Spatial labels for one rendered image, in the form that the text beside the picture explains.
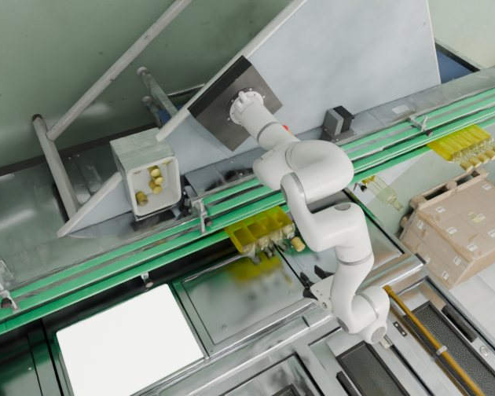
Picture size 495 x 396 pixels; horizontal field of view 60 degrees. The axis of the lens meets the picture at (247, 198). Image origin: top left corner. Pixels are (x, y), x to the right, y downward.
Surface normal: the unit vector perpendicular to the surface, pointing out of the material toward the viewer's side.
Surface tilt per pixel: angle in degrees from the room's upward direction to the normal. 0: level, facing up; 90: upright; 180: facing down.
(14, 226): 90
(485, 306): 90
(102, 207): 0
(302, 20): 0
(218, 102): 1
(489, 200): 93
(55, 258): 90
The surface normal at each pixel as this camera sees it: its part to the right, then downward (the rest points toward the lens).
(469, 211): -0.04, -0.76
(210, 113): 0.49, 0.67
